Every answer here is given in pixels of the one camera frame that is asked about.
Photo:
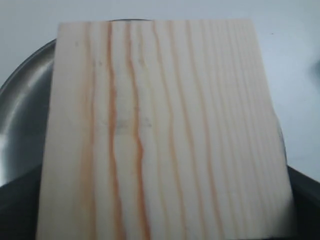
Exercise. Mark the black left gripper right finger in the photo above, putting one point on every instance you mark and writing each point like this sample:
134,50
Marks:
306,194

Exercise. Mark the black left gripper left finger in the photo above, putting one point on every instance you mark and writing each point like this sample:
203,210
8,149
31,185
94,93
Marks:
19,201

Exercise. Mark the round stainless steel plate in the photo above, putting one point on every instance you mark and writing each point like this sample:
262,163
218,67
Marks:
24,105

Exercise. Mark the light wooden cube block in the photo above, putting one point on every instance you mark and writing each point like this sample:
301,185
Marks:
162,130

